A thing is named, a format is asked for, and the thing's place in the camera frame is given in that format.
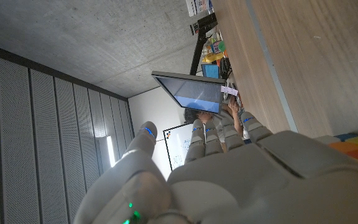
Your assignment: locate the ceiling light strip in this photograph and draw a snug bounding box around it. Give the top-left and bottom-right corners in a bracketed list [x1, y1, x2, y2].
[106, 136, 116, 167]

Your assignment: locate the colourful puzzle cube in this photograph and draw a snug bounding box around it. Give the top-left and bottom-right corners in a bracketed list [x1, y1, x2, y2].
[315, 133, 358, 170]

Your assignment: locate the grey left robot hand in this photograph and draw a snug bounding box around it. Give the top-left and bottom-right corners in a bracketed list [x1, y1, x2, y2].
[73, 111, 358, 224]

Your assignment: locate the seated person in grey shirt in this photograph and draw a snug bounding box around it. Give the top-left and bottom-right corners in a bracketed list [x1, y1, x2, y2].
[183, 99, 248, 141]

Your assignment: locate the whiteboard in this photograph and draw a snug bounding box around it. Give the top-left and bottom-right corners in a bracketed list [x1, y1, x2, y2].
[163, 123, 195, 171]

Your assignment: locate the white canister with blue label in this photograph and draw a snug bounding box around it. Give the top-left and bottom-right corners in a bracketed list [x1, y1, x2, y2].
[185, 0, 214, 17]

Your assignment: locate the large tilted monitor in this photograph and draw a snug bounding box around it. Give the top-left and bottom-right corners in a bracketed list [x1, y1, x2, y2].
[152, 70, 226, 114]

